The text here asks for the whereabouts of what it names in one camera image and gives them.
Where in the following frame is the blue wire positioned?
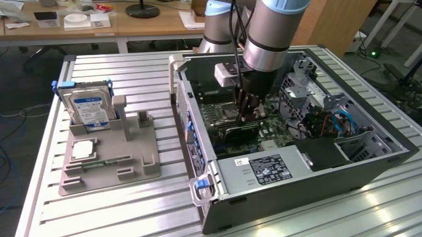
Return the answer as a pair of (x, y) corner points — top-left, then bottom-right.
(332, 111), (360, 136)

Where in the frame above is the black open PC case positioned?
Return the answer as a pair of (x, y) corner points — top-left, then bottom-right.
(167, 48), (422, 235)

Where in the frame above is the silver disk bay cage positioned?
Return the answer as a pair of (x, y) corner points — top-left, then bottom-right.
(279, 71), (330, 113)

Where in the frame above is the wooden desk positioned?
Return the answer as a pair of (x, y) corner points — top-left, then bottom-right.
(0, 0), (298, 47)

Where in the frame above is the green motherboard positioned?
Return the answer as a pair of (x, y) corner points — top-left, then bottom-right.
(191, 81), (298, 158)

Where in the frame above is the silver finned heatsink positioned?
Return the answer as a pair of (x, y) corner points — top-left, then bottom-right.
(259, 141), (278, 152)

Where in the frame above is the white desk frame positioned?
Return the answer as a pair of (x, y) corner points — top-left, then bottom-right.
(361, 0), (422, 69)

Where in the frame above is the grey parts rack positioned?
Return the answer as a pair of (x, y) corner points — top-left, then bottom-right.
(58, 94), (163, 197)

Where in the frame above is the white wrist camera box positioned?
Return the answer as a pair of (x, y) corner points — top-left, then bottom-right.
(213, 63), (245, 87)

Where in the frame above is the white box black top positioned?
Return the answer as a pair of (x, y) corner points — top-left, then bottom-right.
(34, 11), (63, 28)

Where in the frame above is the white box round recess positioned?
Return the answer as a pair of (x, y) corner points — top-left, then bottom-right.
(63, 13), (94, 32)

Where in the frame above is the black office chair base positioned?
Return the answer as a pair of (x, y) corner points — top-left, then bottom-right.
(19, 44), (68, 74)

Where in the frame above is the black floor stand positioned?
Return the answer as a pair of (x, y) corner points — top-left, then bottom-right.
(382, 63), (422, 89)

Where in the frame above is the black round lamp base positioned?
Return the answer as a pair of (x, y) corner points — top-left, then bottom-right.
(126, 2), (162, 19)

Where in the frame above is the brown cardboard box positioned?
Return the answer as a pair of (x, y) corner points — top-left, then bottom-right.
(190, 0), (210, 23)

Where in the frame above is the plain white box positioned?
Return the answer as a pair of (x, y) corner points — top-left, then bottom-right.
(90, 13), (111, 30)

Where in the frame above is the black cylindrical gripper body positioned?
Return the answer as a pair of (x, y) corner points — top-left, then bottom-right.
(238, 67), (278, 97)

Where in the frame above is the green RAM stick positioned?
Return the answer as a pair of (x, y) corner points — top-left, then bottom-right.
(81, 158), (121, 169)

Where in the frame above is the grey power supply unit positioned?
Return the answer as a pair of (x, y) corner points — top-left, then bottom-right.
(211, 145), (314, 196)

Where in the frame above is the green GPU card black fan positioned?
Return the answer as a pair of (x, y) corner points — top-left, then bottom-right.
(211, 122), (261, 145)

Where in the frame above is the white paper stack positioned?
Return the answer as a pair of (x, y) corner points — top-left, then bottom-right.
(179, 11), (206, 31)

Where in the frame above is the CPU socket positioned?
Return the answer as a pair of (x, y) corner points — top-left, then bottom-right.
(218, 102), (241, 120)

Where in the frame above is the wooden cabinet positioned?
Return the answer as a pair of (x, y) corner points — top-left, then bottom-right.
(290, 0), (380, 57)

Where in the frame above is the white paper slip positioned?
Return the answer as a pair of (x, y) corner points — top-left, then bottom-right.
(4, 21), (31, 30)

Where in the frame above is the hard disk blue label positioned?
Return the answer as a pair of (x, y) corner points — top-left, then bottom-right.
(52, 80), (119, 131)

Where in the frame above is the silver socket cover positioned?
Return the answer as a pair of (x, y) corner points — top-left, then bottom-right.
(253, 103), (269, 120)

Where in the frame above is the silver CPU chip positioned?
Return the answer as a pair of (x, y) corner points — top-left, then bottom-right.
(71, 141), (97, 160)

